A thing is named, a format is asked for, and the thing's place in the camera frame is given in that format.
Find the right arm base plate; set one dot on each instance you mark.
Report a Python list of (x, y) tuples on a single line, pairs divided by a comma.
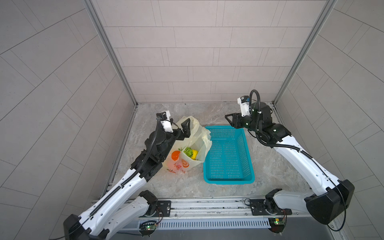
[(259, 207)]

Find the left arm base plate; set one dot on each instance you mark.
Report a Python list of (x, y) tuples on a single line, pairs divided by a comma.
[(162, 209)]

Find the right aluminium corner post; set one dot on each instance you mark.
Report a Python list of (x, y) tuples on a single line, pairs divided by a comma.
[(319, 23)]

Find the yellow lemon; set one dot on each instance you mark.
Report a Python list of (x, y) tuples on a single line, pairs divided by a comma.
[(194, 154)]

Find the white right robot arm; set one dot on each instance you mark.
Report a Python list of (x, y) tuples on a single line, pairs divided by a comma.
[(329, 196)]

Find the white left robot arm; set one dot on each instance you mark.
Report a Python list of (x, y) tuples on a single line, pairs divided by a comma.
[(146, 165)]

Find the white ventilation grille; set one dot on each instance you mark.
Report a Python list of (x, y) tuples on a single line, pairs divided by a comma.
[(213, 224)]

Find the left aluminium corner post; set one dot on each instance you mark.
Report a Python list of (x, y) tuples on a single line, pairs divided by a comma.
[(89, 6)]

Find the aluminium corner post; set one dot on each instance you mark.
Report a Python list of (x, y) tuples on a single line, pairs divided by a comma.
[(319, 23), (89, 6)]

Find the teal plastic basket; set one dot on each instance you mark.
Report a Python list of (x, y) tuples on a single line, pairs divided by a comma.
[(228, 162)]

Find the green circuit board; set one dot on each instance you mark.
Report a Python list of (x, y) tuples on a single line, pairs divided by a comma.
[(147, 228), (278, 225)]

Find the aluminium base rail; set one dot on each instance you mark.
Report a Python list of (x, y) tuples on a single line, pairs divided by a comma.
[(195, 208)]

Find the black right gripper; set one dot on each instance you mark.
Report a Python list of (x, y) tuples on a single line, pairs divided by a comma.
[(236, 118)]

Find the right green circuit board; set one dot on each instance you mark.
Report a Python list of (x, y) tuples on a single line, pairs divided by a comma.
[(278, 225)]

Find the left green circuit board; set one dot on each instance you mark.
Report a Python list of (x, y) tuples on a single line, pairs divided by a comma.
[(147, 228)]

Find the orange fruit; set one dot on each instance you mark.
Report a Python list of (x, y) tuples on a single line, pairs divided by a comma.
[(175, 155)]

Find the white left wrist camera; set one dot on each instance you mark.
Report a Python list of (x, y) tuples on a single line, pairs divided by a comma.
[(165, 119)]

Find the yellow plastic bag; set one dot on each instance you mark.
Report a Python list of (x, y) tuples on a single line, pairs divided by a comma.
[(199, 140)]

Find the green bumpy fruit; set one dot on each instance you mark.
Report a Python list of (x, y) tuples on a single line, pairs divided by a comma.
[(188, 152)]

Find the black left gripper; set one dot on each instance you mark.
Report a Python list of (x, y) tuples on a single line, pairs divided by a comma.
[(183, 134)]

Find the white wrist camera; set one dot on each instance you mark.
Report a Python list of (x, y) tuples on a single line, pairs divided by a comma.
[(244, 105), (165, 119)]

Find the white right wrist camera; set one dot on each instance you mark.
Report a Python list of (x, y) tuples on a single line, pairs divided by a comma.
[(244, 105)]

